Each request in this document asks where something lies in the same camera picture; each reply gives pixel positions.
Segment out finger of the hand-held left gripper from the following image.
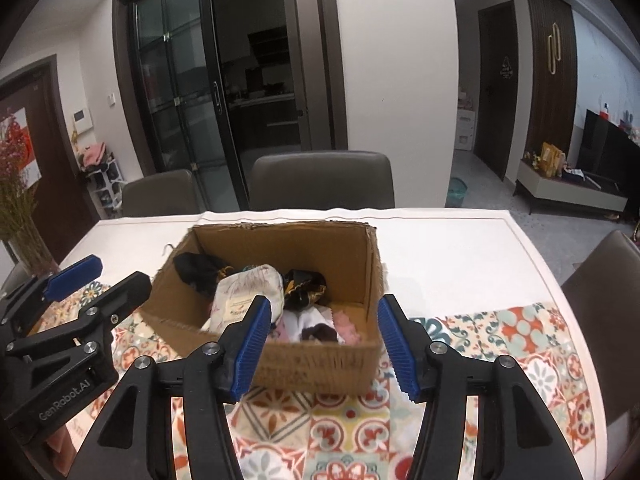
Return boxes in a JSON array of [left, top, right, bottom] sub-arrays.
[[5, 271, 152, 362], [0, 254, 104, 344]]

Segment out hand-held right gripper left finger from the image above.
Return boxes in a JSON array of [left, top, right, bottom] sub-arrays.
[[75, 294, 273, 480]]

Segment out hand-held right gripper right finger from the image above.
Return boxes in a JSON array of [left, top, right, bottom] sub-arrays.
[[376, 294, 586, 480]]

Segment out light fabric pouch with label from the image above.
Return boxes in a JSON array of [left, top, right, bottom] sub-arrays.
[[201, 264, 285, 334]]

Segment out brown cardboard box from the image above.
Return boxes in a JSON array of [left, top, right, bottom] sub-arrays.
[[139, 220, 387, 396]]

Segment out black sock with emblem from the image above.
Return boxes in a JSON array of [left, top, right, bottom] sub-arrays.
[[300, 324, 347, 345]]

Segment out plain black cloth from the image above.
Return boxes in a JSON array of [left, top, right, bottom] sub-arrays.
[[173, 253, 232, 294]]

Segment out black patterned scarf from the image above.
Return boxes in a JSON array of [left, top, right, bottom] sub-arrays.
[[282, 268, 332, 307]]

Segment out glass vase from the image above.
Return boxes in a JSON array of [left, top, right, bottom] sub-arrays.
[[7, 232, 62, 277]]

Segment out pink lace cloth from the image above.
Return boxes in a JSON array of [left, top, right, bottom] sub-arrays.
[[332, 310, 364, 344]]

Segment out grey dining chair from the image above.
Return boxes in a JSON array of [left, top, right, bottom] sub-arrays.
[[0, 260, 32, 302], [248, 151, 396, 211], [121, 168, 202, 219], [560, 230, 640, 422]]

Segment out white shoe rack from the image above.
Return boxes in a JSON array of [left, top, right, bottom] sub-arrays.
[[82, 152, 127, 212]]

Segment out dried flower bouquet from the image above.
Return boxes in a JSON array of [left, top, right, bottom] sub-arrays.
[[0, 114, 42, 262]]

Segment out dark brown entrance door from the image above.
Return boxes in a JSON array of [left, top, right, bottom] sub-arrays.
[[0, 55, 102, 267]]

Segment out white paper on door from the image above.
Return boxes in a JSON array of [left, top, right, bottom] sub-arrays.
[[0, 106, 42, 182]]

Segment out teal basket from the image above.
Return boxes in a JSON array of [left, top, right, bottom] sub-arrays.
[[446, 177, 469, 208]]

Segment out sliding glass door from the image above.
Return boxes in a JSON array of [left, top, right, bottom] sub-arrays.
[[126, 0, 252, 212]]

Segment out white drawer cabinet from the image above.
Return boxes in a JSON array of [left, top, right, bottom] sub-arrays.
[[454, 109, 476, 151]]

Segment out white television cabinet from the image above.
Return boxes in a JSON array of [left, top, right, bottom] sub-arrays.
[[514, 158, 629, 214]]

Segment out yellow paper bags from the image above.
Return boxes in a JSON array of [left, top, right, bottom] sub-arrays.
[[539, 142, 567, 177]]

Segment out dark room door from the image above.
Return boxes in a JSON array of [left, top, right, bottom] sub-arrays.
[[477, 0, 519, 182]]

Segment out dark wood wardrobe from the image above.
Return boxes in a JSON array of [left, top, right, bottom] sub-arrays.
[[522, 0, 577, 182]]

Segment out black television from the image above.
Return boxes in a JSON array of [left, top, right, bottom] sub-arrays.
[[577, 108, 640, 207]]

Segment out gold wardrobe handles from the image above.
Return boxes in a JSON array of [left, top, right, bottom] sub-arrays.
[[545, 22, 564, 75]]

